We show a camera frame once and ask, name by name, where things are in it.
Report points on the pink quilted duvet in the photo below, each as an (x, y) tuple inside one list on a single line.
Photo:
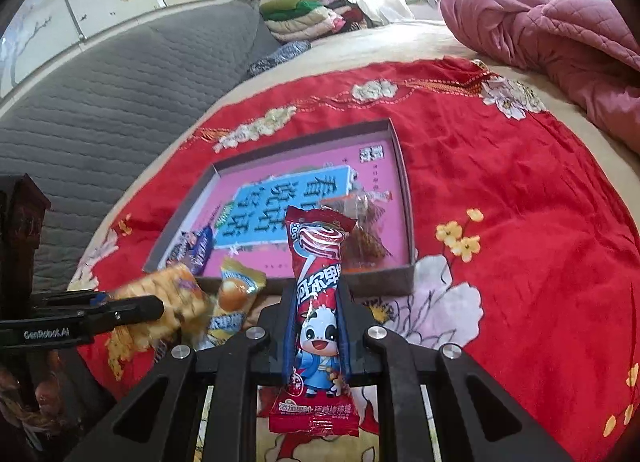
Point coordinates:
[(583, 46)]

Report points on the yellow blue egg snack packet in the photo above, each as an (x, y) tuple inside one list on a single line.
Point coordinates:
[(240, 285)]

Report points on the red cow candy packet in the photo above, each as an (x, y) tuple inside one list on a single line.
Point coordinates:
[(316, 400)]

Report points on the blue oreo cookie packet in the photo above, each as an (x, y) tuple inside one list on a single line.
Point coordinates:
[(192, 250)]

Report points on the stack of folded clothes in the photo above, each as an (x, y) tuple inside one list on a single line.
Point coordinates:
[(309, 20)]

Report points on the yellow rice cracker packet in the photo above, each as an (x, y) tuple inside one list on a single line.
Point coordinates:
[(170, 299)]

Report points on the orange clear pastry packet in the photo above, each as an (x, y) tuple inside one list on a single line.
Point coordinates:
[(363, 250)]

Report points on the grey quilted headboard cover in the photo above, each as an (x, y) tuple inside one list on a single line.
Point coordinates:
[(88, 130)]

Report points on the red floral blanket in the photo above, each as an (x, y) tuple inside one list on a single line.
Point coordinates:
[(529, 258)]

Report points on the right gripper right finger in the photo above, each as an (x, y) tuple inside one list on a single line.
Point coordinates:
[(374, 356)]

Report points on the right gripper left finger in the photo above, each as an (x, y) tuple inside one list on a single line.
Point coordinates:
[(247, 361)]

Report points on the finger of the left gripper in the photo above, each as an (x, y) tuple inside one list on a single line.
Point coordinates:
[(67, 319)]

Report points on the dark blue patterned cloth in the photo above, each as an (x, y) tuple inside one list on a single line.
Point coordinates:
[(283, 55)]

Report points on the shallow pink cardboard box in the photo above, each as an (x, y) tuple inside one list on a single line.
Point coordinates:
[(244, 200)]

